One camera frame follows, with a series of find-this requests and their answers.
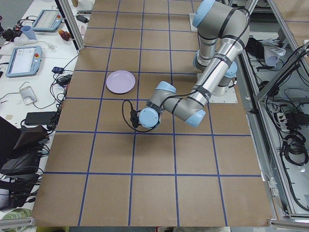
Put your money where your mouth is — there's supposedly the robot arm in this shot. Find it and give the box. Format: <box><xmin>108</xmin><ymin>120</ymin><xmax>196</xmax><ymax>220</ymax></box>
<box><xmin>138</xmin><ymin>0</ymin><xmax>250</xmax><ymax>129</ymax></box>

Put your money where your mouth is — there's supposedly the lilac plate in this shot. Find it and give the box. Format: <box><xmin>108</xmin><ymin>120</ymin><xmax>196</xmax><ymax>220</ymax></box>
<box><xmin>106</xmin><ymin>70</ymin><xmax>136</xmax><ymax>94</ymax></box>

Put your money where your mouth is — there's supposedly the pink paper cup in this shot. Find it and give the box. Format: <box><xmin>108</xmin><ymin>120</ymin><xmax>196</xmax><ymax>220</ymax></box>
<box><xmin>79</xmin><ymin>25</ymin><xmax>86</xmax><ymax>36</ymax></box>

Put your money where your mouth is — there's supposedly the blue plastic cup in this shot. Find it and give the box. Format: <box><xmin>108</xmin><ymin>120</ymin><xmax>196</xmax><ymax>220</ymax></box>
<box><xmin>21</xmin><ymin>25</ymin><xmax>37</xmax><ymax>40</ymax></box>

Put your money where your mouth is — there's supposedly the green plate stack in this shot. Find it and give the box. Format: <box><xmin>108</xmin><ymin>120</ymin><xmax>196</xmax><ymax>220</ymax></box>
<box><xmin>2</xmin><ymin>208</ymin><xmax>31</xmax><ymax>220</ymax></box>

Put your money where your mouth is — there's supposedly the small blue device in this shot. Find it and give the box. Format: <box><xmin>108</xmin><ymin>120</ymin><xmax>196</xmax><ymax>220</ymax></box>
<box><xmin>52</xmin><ymin>67</ymin><xmax>64</xmax><ymax>74</ymax></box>

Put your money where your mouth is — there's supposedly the black power brick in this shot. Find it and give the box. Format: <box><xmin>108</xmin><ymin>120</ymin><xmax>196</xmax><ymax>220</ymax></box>
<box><xmin>24</xmin><ymin>111</ymin><xmax>56</xmax><ymax>126</ymax></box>

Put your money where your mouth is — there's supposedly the red toy fruit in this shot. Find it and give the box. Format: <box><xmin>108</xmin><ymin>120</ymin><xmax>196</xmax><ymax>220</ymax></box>
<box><xmin>58</xmin><ymin>29</ymin><xmax>71</xmax><ymax>41</ymax></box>

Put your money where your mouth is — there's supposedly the black adapter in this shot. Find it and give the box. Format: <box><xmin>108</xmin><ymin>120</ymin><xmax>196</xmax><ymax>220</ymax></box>
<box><xmin>76</xmin><ymin>15</ymin><xmax>89</xmax><ymax>23</ymax></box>

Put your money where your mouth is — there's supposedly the near teach pendant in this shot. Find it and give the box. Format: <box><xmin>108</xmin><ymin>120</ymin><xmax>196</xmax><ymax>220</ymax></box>
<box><xmin>6</xmin><ymin>46</ymin><xmax>42</xmax><ymax>78</ymax></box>

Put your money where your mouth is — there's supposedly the teach pendant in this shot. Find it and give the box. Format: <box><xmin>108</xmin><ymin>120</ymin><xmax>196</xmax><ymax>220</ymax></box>
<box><xmin>6</xmin><ymin>46</ymin><xmax>42</xmax><ymax>78</ymax></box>
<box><xmin>32</xmin><ymin>10</ymin><xmax>63</xmax><ymax>32</ymax></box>

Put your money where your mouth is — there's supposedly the far teach pendant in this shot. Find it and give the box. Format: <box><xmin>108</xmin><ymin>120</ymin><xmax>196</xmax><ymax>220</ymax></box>
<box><xmin>32</xmin><ymin>10</ymin><xmax>63</xmax><ymax>32</ymax></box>

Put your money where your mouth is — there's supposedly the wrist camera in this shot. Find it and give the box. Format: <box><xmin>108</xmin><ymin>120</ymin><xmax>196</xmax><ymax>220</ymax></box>
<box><xmin>130</xmin><ymin>109</ymin><xmax>140</xmax><ymax>129</ymax></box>

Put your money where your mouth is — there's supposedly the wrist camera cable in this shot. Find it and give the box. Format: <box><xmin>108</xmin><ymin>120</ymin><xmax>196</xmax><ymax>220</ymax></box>
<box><xmin>121</xmin><ymin>100</ymin><xmax>155</xmax><ymax>133</ymax></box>

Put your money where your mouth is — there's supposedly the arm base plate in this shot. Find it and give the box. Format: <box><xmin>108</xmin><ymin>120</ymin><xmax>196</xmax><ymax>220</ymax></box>
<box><xmin>209</xmin><ymin>73</ymin><xmax>238</xmax><ymax>103</ymax></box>
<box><xmin>189</xmin><ymin>13</ymin><xmax>197</xmax><ymax>32</ymax></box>

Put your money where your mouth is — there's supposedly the aluminium frame post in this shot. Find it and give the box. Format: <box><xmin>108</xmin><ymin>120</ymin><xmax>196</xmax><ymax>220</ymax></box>
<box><xmin>55</xmin><ymin>0</ymin><xmax>84</xmax><ymax>51</ymax></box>

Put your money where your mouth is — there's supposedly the cable bundle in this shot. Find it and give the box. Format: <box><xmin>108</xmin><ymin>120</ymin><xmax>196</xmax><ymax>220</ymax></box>
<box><xmin>280</xmin><ymin>132</ymin><xmax>309</xmax><ymax>167</ymax></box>

